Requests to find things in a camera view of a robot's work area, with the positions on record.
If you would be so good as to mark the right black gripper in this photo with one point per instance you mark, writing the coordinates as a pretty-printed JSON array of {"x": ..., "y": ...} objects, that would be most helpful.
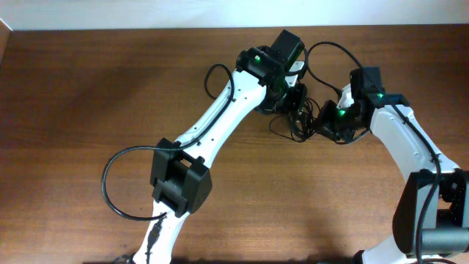
[{"x": 324, "y": 126}]

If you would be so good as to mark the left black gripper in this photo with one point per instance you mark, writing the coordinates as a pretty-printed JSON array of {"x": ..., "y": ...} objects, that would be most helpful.
[{"x": 300, "y": 92}]

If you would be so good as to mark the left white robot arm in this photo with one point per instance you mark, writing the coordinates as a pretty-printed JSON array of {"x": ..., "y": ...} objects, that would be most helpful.
[{"x": 264, "y": 79}]

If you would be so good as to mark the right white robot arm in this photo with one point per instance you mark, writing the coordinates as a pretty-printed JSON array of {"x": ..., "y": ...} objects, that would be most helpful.
[{"x": 430, "y": 223}]

